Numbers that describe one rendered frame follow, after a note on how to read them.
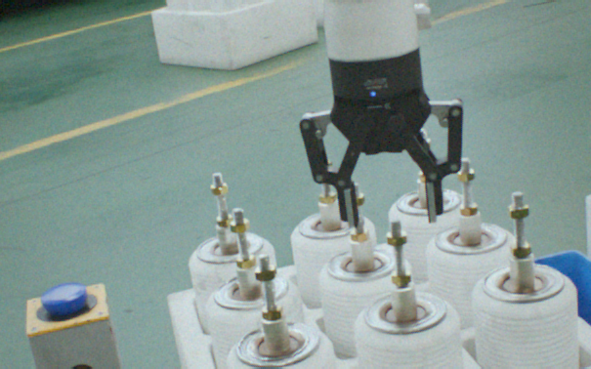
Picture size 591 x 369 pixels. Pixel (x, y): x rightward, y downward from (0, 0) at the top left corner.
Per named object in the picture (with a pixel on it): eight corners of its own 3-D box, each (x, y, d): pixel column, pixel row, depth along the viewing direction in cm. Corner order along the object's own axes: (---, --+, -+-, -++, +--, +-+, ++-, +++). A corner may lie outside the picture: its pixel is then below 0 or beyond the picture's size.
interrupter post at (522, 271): (539, 291, 88) (537, 258, 87) (514, 295, 88) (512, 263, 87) (531, 279, 90) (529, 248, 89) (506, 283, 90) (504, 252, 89)
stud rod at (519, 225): (522, 266, 89) (517, 190, 86) (529, 268, 88) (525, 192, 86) (514, 269, 88) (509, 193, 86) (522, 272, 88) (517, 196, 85)
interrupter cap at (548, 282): (576, 299, 85) (576, 292, 85) (493, 312, 85) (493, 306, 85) (549, 264, 93) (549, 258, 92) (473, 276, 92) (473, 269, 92)
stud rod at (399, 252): (405, 293, 87) (397, 217, 84) (410, 297, 86) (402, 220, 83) (396, 296, 87) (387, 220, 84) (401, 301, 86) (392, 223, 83)
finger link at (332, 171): (349, 161, 83) (356, 215, 85) (315, 164, 84) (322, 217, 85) (347, 167, 82) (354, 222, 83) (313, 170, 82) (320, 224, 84)
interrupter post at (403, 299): (422, 319, 86) (419, 286, 85) (397, 325, 86) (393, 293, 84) (413, 307, 88) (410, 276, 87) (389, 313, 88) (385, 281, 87)
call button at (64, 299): (91, 316, 82) (86, 295, 81) (45, 327, 81) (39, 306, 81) (89, 297, 86) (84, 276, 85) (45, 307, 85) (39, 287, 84)
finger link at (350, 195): (354, 181, 84) (358, 220, 85) (346, 181, 84) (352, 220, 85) (351, 189, 82) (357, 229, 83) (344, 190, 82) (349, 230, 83)
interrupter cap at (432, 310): (460, 325, 84) (459, 318, 84) (378, 346, 83) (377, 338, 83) (431, 290, 91) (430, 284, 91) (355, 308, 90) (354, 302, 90)
